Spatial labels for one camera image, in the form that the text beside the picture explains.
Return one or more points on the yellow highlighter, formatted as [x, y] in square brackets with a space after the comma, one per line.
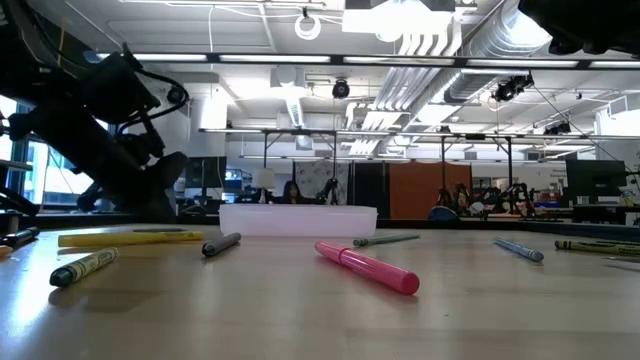
[125, 238]

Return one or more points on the grey marker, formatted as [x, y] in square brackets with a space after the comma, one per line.
[220, 245]

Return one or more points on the translucent supply box pink lid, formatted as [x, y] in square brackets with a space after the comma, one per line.
[300, 222]

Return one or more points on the black marker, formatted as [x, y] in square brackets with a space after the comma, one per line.
[20, 236]

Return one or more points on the thick pink highlighter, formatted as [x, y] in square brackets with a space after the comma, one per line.
[370, 267]

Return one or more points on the slim green marker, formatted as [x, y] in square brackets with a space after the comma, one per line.
[385, 240]

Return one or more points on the blue marker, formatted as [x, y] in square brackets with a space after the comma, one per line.
[520, 250]

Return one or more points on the olive green Crayola marker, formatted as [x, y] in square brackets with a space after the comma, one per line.
[595, 247]

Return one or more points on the thin grey pencil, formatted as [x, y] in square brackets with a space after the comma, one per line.
[625, 259]

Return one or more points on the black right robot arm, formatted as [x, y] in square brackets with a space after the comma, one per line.
[590, 25]

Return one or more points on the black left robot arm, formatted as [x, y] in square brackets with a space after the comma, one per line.
[60, 135]

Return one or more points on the black computer monitor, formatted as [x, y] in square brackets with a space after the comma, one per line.
[595, 177]
[205, 172]

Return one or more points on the black ceiling dome fixture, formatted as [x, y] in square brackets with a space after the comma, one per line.
[341, 90]
[176, 95]

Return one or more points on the large glass window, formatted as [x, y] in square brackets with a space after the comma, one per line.
[55, 175]

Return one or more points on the person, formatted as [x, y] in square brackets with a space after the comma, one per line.
[292, 192]

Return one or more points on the black partition panel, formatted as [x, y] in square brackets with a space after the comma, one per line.
[370, 190]

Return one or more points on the overhead beam with light strips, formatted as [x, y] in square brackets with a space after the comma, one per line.
[340, 60]

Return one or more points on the orange partition panel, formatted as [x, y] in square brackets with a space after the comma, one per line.
[415, 190]

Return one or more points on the blue chair back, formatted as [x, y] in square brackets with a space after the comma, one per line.
[442, 214]

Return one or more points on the white ceiling light panel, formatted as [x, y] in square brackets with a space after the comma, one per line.
[400, 22]

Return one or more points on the black ceiling track light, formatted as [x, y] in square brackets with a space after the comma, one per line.
[557, 129]
[510, 89]

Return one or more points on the black metal workstation frame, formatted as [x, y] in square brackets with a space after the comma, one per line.
[240, 131]

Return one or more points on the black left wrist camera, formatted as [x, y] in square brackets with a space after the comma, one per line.
[120, 90]

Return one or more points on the black aluminium table frame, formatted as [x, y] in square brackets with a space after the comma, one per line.
[500, 226]

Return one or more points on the silver ribbed ventilation duct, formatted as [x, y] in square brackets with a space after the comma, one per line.
[500, 40]

